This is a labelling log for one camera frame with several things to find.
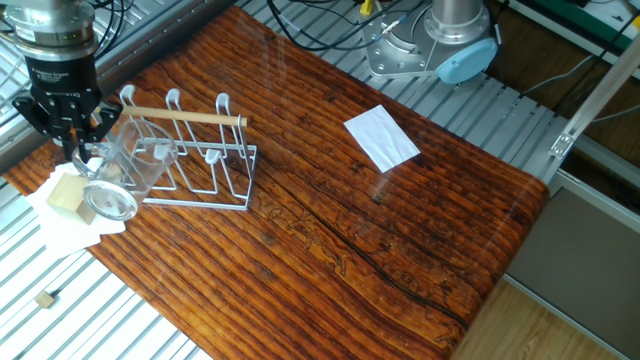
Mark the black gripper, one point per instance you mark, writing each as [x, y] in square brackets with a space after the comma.
[62, 80]

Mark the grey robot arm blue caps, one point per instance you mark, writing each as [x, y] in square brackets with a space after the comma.
[50, 20]

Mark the large wooden block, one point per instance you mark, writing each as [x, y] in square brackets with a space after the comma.
[65, 195]

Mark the crumpled white paper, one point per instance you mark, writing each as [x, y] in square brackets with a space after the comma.
[60, 225]

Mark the small wooden cube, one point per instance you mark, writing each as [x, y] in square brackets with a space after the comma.
[45, 298]

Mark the flat white paper sheet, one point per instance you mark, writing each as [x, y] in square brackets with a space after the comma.
[382, 138]

